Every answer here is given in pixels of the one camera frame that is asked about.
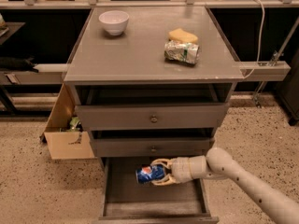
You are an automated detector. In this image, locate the green item in box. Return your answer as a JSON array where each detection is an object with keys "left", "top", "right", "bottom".
[{"left": 67, "top": 117, "right": 81, "bottom": 132}]

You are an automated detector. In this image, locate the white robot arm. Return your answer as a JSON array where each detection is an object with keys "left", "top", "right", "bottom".
[{"left": 151, "top": 147, "right": 299, "bottom": 224}]

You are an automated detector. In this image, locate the grey open bottom drawer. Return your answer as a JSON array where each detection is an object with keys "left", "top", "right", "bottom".
[{"left": 93, "top": 157, "right": 219, "bottom": 224}]

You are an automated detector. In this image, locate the white ceramic bowl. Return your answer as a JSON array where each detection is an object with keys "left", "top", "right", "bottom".
[{"left": 98, "top": 10, "right": 129, "bottom": 35}]

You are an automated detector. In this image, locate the white cable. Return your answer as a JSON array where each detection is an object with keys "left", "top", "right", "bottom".
[{"left": 243, "top": 0, "right": 266, "bottom": 79}]

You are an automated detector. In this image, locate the grey drawer cabinet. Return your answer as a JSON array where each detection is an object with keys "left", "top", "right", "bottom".
[{"left": 64, "top": 5, "right": 245, "bottom": 224}]

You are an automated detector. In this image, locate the cardboard box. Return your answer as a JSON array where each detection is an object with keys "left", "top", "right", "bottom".
[{"left": 41, "top": 84, "right": 94, "bottom": 160}]

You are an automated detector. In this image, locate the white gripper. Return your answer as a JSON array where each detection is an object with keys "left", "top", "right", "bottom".
[{"left": 151, "top": 157, "right": 191, "bottom": 186}]

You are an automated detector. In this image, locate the black cloth on shelf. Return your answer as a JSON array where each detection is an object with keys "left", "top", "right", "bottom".
[{"left": 0, "top": 57, "right": 38, "bottom": 73}]

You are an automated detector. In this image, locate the crushed green white can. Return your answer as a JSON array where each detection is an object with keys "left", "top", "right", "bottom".
[{"left": 164, "top": 40, "right": 199, "bottom": 64}]

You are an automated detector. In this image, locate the yellow sponge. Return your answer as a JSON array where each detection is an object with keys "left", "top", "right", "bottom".
[{"left": 168, "top": 28, "right": 198, "bottom": 44}]

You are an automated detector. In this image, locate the grey middle drawer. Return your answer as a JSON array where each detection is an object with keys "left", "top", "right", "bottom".
[{"left": 91, "top": 137, "right": 215, "bottom": 157}]

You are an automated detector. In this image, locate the blue pepsi can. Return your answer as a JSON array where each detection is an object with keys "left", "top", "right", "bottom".
[{"left": 135, "top": 164, "right": 165, "bottom": 184}]

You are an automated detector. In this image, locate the grey top drawer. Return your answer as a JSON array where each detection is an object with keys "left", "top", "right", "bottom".
[{"left": 76, "top": 104, "right": 228, "bottom": 131}]

